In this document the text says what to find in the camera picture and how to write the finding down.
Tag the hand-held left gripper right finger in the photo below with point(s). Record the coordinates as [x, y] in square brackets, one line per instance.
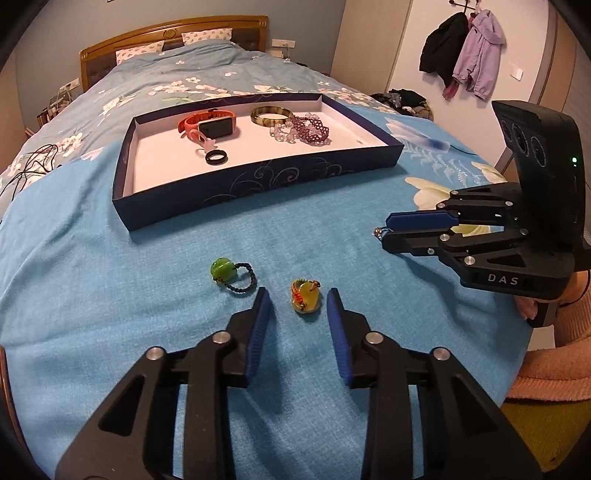
[339, 341]

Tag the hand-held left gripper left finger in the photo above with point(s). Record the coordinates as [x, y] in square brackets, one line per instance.
[256, 341]

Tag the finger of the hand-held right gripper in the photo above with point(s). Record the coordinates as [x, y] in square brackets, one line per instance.
[415, 220]
[411, 243]

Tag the small silver charm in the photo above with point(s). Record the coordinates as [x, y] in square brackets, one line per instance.
[379, 232]

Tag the navy patterned box tray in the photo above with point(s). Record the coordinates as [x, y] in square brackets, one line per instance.
[231, 196]

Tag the brown tortoise bangle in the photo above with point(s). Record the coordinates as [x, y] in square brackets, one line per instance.
[258, 121]

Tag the pink crystal pendant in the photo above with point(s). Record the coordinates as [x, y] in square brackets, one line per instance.
[203, 138]

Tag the person's right forearm pink sleeve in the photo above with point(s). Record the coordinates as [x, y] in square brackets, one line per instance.
[554, 374]

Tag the person's right hand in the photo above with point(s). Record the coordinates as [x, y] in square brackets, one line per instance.
[579, 304]

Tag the dark clothes pile on floor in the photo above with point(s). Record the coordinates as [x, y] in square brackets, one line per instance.
[406, 101]

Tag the light blue towel blanket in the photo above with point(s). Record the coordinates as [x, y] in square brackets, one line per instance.
[138, 314]

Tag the wooden door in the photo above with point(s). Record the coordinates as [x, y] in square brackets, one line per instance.
[554, 55]

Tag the purple jacket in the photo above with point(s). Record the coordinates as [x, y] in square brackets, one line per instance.
[480, 55]

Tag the black jacket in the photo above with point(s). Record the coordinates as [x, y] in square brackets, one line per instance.
[443, 46]

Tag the beige wardrobe by coat hook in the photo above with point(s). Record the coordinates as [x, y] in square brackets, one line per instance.
[369, 41]

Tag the person's yellow garment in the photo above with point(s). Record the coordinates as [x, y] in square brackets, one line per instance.
[549, 438]

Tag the floral blue duvet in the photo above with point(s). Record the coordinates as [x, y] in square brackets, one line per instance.
[184, 69]

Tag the patterned white pillow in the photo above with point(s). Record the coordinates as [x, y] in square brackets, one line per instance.
[207, 36]
[138, 51]

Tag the bedside clutter of bottles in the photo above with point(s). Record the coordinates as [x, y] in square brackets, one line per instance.
[55, 108]

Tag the wooden bed headboard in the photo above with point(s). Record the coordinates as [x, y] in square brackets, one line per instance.
[138, 37]

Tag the white light switch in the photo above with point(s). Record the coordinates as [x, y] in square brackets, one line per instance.
[517, 72]

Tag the white wall socket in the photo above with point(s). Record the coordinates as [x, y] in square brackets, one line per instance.
[282, 44]
[69, 84]

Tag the black wall coat hook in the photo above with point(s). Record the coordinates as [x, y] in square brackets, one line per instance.
[461, 3]

